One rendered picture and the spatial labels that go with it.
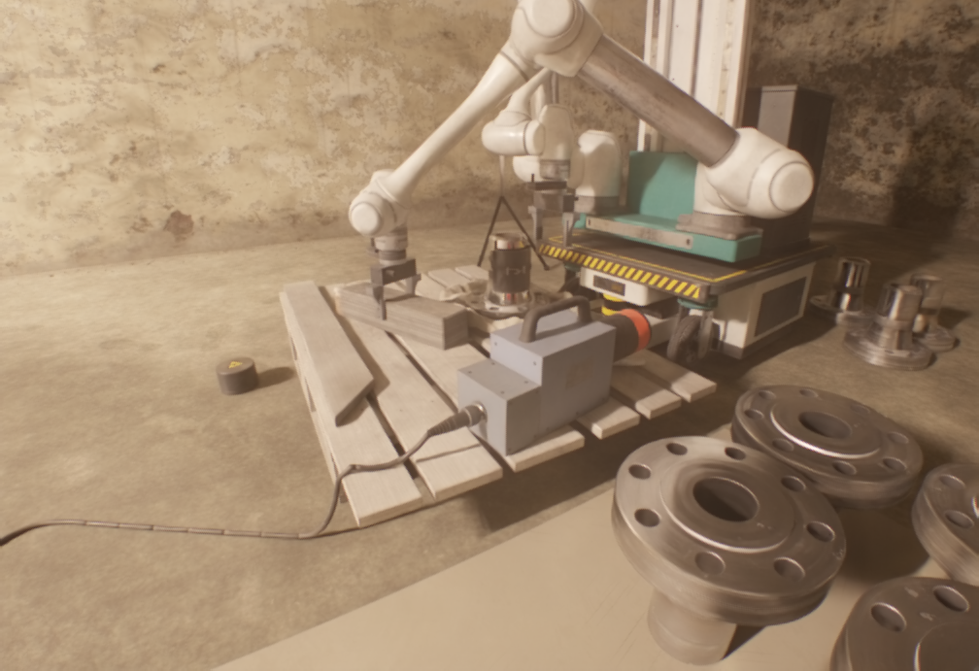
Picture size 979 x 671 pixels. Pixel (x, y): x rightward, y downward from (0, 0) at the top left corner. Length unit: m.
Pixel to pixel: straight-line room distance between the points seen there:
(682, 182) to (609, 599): 1.20
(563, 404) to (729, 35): 1.17
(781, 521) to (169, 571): 0.90
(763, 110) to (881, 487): 1.20
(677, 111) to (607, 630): 0.95
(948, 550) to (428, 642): 0.65
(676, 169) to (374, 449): 1.22
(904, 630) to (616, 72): 0.95
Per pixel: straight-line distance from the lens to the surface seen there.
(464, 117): 1.17
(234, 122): 3.43
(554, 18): 0.99
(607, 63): 1.05
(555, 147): 1.35
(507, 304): 1.33
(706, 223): 1.35
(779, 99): 1.67
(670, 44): 1.74
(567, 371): 0.83
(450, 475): 0.78
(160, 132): 3.45
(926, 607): 0.62
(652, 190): 1.64
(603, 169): 1.60
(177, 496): 1.12
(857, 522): 1.09
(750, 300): 1.46
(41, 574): 1.09
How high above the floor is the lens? 0.65
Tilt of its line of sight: 19 degrees down
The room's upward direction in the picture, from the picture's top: straight up
